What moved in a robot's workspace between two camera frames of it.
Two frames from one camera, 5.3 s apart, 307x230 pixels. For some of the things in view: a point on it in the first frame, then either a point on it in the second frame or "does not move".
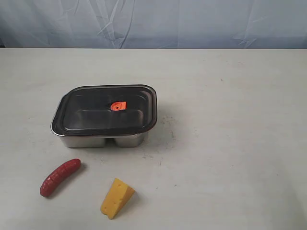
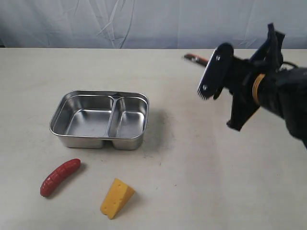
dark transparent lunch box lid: (106, 110) → (195, 59)
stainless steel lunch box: (90, 120) does not move
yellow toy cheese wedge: (118, 195) does not move
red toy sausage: (58, 174) does not move
